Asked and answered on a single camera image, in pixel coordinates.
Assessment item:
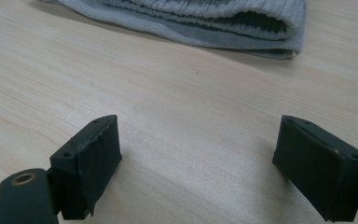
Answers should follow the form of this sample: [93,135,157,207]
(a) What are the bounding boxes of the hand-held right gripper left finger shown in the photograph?
[48,114,123,221]

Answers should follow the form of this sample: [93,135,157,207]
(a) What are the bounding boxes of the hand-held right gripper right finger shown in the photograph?
[271,114,358,223]

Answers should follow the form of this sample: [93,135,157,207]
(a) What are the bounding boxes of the grey shorts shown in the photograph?
[40,0,307,61]

